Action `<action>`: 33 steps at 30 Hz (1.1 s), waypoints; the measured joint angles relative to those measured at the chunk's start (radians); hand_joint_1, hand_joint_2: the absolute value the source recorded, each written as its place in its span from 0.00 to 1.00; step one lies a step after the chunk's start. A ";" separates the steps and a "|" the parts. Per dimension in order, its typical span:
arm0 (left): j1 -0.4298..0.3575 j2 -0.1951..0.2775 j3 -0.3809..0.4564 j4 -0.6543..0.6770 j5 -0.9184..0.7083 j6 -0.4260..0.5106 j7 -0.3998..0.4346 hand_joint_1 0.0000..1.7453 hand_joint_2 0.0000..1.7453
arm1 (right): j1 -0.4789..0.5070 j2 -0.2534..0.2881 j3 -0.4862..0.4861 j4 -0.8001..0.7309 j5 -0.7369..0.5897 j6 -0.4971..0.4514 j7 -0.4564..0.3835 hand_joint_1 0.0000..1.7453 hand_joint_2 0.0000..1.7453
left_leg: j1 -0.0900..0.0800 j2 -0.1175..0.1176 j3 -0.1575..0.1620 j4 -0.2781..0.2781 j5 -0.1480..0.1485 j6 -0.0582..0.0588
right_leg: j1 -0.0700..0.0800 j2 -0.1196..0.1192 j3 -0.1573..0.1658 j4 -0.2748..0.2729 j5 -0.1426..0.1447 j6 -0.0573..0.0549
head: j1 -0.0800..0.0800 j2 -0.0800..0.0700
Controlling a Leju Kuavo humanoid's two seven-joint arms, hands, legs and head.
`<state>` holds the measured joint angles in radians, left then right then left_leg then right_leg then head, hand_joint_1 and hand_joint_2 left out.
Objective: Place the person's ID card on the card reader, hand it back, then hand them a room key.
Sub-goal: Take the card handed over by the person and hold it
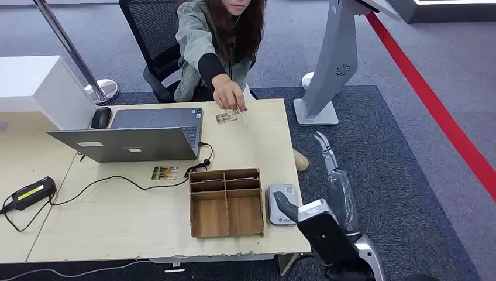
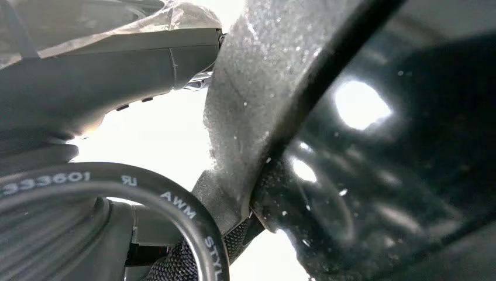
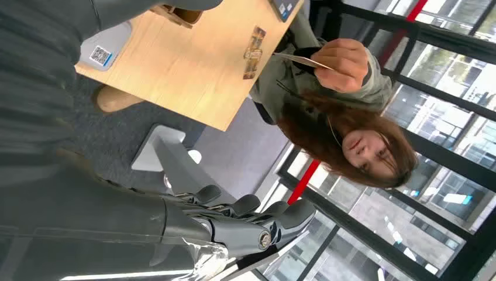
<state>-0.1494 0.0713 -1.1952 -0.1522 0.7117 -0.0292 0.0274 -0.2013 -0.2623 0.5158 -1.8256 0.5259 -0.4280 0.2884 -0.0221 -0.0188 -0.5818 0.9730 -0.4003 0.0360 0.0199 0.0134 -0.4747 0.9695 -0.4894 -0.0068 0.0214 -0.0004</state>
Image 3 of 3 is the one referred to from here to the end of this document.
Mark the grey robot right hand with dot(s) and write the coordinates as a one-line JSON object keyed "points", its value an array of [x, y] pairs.
{"points": [[97, 225]]}

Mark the person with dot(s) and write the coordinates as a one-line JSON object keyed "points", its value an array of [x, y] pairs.
{"points": [[294, 81]]}

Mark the scenic picture card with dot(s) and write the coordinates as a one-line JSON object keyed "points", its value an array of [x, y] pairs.
{"points": [[257, 38], [252, 64]]}

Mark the person's beige shoe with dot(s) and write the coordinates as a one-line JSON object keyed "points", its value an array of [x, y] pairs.
{"points": [[114, 101]]}

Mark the wooden card organizer box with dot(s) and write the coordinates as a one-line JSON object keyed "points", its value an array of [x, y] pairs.
{"points": [[182, 15]]}

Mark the white card reader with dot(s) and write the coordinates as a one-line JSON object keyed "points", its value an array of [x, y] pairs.
{"points": [[104, 48]]}

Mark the grey laptop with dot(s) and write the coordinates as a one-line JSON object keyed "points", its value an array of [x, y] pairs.
{"points": [[285, 7]]}

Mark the dark grey rug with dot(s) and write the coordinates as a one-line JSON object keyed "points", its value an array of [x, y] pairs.
{"points": [[116, 135]]}

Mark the grey kiosk stand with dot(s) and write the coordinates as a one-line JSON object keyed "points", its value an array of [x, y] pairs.
{"points": [[162, 151]]}

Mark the black window frame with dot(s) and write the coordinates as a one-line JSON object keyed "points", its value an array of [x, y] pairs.
{"points": [[457, 165]]}

